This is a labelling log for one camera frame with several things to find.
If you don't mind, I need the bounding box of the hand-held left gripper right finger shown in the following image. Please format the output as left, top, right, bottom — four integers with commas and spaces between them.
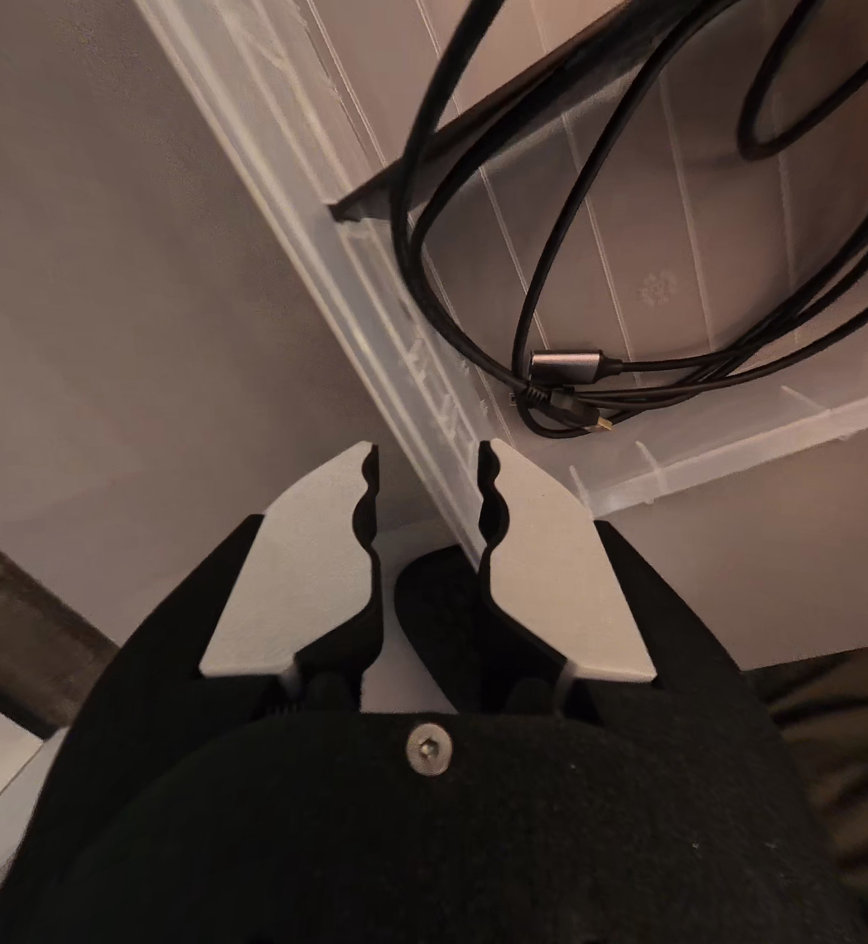
474, 437, 659, 687

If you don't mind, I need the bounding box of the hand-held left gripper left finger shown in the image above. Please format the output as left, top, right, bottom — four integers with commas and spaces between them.
198, 440, 385, 691

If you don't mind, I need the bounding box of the bundle of usb cables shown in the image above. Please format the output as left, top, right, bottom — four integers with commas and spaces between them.
390, 0, 868, 441

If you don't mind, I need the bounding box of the clear plastic bin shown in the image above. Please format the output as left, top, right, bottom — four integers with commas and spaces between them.
132, 0, 868, 569

